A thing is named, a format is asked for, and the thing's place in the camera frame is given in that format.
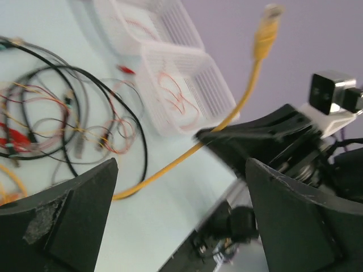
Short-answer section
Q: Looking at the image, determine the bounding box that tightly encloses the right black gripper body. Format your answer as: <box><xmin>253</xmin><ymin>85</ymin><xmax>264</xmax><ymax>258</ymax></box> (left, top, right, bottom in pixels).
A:
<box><xmin>266</xmin><ymin>110</ymin><xmax>330</xmax><ymax>184</ymax></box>

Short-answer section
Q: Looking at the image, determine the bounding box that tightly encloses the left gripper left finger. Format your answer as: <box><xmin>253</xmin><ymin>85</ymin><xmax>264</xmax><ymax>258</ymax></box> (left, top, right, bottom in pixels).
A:
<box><xmin>1</xmin><ymin>158</ymin><xmax>118</xmax><ymax>271</ymax></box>

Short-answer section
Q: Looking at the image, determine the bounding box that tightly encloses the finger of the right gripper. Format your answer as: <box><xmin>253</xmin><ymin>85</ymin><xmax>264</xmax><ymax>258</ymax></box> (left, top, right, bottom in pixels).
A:
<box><xmin>195</xmin><ymin>113</ymin><xmax>284</xmax><ymax>179</ymax></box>

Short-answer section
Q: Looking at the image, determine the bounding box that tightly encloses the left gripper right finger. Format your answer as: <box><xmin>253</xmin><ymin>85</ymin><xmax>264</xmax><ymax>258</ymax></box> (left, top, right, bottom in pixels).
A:
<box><xmin>246</xmin><ymin>159</ymin><xmax>362</xmax><ymax>271</ymax></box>

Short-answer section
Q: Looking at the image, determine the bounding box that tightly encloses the thin red wire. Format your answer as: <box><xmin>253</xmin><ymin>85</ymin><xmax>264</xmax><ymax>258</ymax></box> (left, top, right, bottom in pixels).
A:
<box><xmin>157</xmin><ymin>72</ymin><xmax>201</xmax><ymax>130</ymax></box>

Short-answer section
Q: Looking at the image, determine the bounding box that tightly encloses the yellow ethernet cable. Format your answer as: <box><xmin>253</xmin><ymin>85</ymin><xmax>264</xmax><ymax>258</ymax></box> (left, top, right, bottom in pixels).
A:
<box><xmin>112</xmin><ymin>3</ymin><xmax>285</xmax><ymax>201</ymax></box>

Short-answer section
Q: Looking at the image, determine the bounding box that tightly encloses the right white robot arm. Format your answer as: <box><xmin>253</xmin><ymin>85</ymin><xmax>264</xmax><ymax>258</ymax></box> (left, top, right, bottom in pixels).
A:
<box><xmin>195</xmin><ymin>104</ymin><xmax>362</xmax><ymax>202</ymax></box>

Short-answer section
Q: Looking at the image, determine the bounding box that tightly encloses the near right white basket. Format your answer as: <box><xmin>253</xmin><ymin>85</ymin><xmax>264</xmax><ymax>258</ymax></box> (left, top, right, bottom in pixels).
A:
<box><xmin>134</xmin><ymin>43</ymin><xmax>237</xmax><ymax>137</ymax></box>

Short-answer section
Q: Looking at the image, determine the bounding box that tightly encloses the white basket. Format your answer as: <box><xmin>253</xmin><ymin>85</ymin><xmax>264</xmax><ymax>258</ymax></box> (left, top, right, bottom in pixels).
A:
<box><xmin>134</xmin><ymin>43</ymin><xmax>237</xmax><ymax>137</ymax></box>
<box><xmin>92</xmin><ymin>1</ymin><xmax>205</xmax><ymax>55</ymax></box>

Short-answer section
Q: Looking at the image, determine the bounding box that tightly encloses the far right white basket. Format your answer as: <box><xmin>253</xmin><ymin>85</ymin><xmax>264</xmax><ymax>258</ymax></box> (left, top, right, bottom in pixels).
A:
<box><xmin>92</xmin><ymin>1</ymin><xmax>205</xmax><ymax>55</ymax></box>

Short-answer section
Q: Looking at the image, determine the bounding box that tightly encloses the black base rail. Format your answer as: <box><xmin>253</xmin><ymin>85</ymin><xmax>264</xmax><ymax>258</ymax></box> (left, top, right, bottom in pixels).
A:
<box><xmin>159</xmin><ymin>199</ymin><xmax>259</xmax><ymax>272</ymax></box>

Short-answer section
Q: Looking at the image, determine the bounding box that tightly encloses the grey ethernet cable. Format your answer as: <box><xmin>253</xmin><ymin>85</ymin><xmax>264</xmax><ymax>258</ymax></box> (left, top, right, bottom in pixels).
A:
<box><xmin>28</xmin><ymin>45</ymin><xmax>91</xmax><ymax>159</ymax></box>

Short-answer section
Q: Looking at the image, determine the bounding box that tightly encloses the red cable in far basket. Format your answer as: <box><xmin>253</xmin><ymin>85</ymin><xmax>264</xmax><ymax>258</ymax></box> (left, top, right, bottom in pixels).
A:
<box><xmin>113</xmin><ymin>15</ymin><xmax>162</xmax><ymax>40</ymax></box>

